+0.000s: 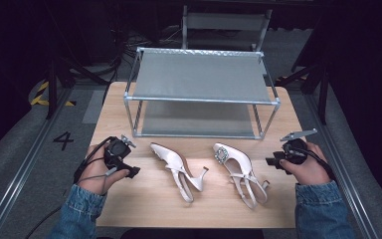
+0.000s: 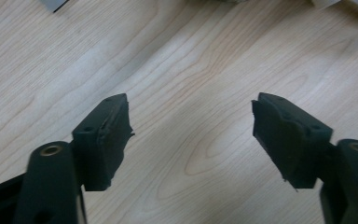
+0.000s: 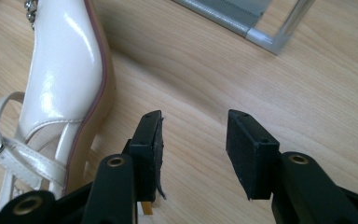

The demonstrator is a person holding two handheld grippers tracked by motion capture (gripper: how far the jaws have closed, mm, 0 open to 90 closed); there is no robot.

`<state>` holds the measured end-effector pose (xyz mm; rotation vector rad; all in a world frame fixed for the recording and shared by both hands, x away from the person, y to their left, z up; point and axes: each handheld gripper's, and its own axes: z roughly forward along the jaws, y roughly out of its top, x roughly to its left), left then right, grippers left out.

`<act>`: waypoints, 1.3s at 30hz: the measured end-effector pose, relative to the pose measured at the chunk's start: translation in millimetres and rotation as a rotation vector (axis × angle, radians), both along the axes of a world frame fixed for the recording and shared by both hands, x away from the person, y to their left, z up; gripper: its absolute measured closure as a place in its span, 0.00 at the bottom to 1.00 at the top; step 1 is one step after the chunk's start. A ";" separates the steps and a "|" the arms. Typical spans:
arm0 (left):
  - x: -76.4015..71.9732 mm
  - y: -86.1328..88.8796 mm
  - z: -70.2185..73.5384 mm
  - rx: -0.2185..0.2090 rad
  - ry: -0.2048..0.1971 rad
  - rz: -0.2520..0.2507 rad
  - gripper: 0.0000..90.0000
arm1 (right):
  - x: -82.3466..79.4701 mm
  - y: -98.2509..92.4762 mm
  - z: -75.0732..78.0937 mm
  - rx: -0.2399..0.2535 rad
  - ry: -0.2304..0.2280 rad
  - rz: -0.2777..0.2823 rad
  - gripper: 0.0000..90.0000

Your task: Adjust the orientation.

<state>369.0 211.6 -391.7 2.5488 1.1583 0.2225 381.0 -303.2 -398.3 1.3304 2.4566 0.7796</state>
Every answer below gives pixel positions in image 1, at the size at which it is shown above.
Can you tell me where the person's left hand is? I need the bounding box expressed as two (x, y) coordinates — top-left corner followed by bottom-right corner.
(79, 143), (130, 196)

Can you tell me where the metal floor rail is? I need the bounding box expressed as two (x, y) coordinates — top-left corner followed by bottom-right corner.
(303, 93), (381, 239)
(0, 87), (76, 239)

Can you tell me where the bundle of floor cables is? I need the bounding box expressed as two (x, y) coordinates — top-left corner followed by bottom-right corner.
(110, 28), (184, 69)

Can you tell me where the grey left gripper cable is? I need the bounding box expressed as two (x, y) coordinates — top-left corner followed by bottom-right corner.
(78, 166), (117, 196)

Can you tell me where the grey metal shoe rack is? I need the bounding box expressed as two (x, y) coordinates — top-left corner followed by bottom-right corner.
(122, 46), (282, 140)

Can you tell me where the white high-heel shoe with buckle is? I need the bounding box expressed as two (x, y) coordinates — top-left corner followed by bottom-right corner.
(212, 141), (271, 210)

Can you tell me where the black metal stand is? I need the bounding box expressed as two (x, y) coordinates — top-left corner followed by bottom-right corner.
(44, 54), (111, 120)
(277, 61), (330, 126)

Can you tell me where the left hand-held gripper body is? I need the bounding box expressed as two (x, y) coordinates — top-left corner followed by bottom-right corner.
(103, 133), (137, 166)

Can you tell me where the plain white high-heel shoe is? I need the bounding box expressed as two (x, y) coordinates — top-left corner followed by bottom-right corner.
(149, 141), (210, 204)

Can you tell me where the yellow black floor tape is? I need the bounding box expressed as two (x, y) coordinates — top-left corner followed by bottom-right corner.
(29, 81), (78, 108)

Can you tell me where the person's right hand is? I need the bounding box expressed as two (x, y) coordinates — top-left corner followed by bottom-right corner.
(280, 141), (332, 186)

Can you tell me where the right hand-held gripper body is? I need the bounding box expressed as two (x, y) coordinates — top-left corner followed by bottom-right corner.
(280, 127), (318, 165)

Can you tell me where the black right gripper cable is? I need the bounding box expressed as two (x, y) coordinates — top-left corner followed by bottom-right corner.
(290, 146), (336, 182)

